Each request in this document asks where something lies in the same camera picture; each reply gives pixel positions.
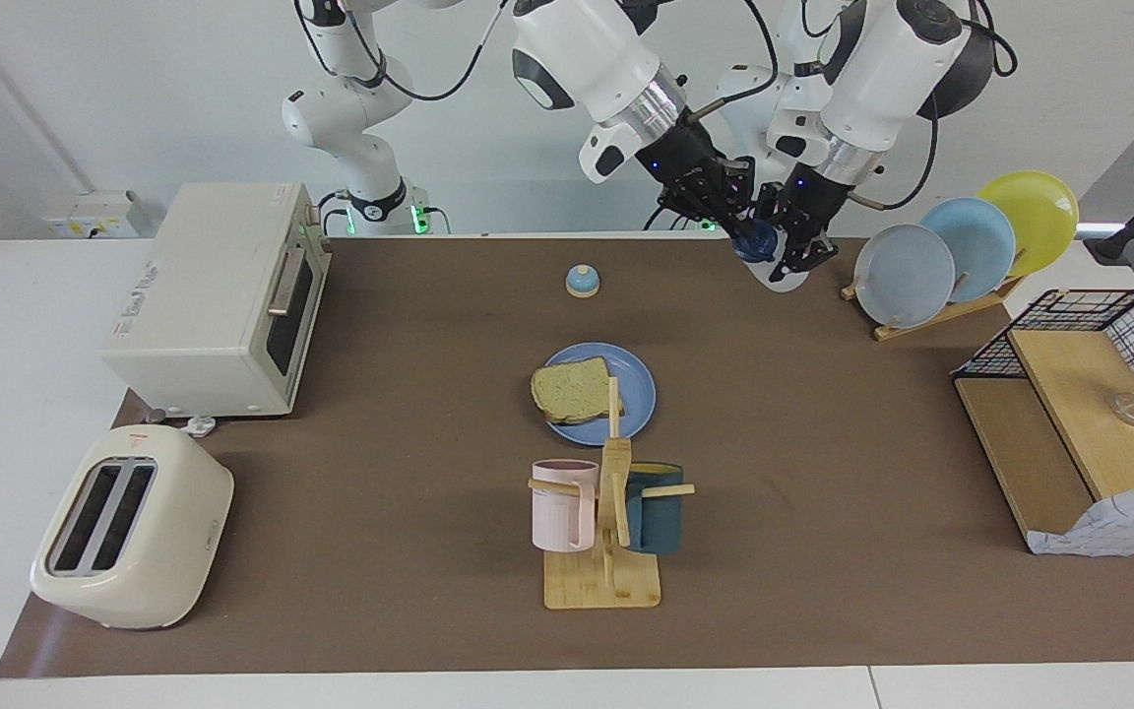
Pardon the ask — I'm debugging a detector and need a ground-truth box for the white wall socket box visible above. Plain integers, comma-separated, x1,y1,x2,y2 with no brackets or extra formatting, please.
42,190,153,240

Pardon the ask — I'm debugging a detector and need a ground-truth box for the toasted bread slice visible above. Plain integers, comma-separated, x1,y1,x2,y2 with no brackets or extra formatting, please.
530,356,625,425

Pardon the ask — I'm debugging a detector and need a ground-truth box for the pale grey plate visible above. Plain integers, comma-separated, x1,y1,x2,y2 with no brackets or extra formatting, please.
853,225,956,329

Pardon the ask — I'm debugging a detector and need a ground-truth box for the wooden mug tree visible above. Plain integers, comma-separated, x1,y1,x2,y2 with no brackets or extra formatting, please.
528,376,697,611

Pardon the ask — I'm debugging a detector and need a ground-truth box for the cream two-slot toaster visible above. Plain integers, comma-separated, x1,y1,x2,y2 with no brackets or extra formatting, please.
31,423,235,631

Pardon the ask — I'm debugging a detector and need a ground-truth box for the white toaster oven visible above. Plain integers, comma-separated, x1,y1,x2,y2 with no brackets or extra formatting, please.
99,182,332,419

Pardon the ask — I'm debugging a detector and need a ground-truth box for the brown table mat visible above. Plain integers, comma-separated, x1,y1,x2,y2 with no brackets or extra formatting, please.
0,236,1134,678

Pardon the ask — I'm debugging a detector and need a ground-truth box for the blue round plate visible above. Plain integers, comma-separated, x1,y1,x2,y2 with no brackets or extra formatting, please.
535,342,658,446

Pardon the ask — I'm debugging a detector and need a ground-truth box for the light blue plate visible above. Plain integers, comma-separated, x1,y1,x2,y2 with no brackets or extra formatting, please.
919,197,1018,304

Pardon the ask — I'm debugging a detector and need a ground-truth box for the wooden shelf unit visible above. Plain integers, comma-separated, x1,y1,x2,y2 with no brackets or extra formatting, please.
953,328,1134,552

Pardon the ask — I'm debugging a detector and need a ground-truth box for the white bottle with blue cap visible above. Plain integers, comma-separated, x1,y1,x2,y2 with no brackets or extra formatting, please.
732,219,812,294

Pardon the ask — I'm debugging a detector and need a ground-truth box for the yellow plate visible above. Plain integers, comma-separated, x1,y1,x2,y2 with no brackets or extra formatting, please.
976,170,1081,280

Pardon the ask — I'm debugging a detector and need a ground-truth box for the white patterned cloth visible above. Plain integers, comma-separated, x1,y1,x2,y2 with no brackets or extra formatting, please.
1027,483,1134,558

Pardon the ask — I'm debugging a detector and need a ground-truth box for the wooden plate rack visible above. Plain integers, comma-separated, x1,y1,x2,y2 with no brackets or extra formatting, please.
841,274,1026,343

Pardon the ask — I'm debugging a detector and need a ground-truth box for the pink ribbed mug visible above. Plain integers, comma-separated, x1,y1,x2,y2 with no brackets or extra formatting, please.
531,459,599,553

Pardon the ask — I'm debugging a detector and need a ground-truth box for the dark teal mug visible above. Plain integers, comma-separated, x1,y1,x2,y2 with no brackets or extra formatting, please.
623,462,685,554

